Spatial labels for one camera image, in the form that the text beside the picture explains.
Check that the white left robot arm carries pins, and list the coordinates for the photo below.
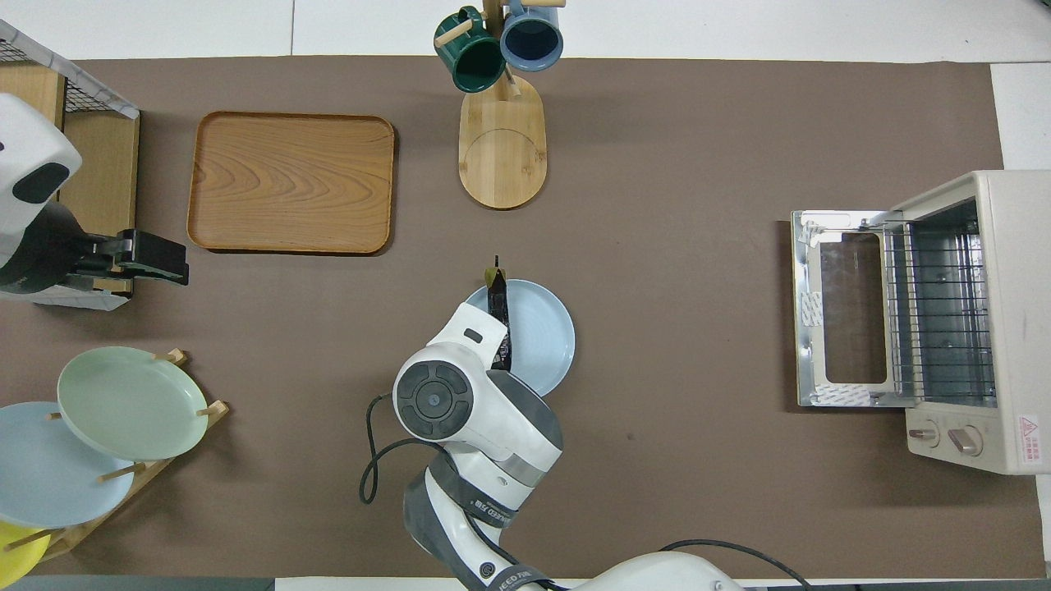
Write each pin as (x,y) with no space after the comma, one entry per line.
(25,139)

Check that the wooden serving tray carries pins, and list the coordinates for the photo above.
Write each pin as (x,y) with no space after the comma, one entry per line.
(291,182)

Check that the brown table mat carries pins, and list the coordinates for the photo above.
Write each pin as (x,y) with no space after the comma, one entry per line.
(698,123)

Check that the cream toaster oven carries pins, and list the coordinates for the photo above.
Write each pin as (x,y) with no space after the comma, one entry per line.
(1010,246)

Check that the pale blue racked plate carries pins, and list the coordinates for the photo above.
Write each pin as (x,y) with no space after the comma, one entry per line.
(49,476)

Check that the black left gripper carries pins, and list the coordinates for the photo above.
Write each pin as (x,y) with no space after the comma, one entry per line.
(41,254)

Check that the grey marbled paper wrap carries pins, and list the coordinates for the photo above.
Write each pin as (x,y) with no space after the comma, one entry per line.
(74,300)

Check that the pale green plate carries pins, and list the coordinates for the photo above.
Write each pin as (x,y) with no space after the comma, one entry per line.
(123,402)

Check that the dark green ceramic mug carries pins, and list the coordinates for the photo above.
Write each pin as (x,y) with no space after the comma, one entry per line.
(472,61)

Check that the light blue plate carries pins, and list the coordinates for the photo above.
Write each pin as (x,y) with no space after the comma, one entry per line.
(542,336)

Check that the wooden plate rack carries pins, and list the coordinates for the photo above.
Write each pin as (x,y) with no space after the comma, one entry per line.
(212,410)

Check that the blue ceramic mug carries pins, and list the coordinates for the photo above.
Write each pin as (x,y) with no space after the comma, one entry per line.
(532,37)

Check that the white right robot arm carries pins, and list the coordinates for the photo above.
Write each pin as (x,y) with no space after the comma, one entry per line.
(484,427)

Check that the wooden mug tree stand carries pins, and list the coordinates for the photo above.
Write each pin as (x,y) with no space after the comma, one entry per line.
(502,156)

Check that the yellow plate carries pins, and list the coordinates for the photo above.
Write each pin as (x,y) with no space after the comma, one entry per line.
(20,558)

